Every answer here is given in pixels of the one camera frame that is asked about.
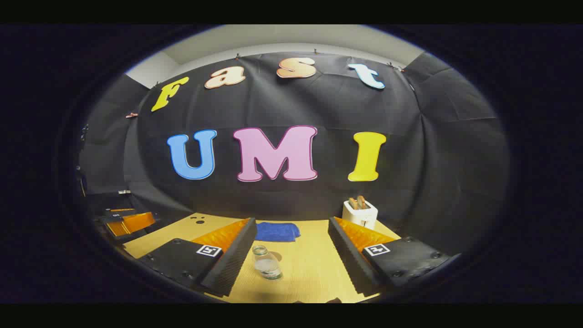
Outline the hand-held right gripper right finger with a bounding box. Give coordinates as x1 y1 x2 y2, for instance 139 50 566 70
328 216 460 297

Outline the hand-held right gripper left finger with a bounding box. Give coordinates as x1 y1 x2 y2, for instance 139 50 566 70
137 218 258 297

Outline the clear plastic water bottle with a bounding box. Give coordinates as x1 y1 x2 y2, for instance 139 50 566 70
252 245 283 281

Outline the white toaster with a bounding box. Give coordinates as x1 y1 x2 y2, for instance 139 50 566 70
342 200 379 230

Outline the blue towel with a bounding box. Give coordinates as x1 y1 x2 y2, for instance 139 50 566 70
254 222 302 242

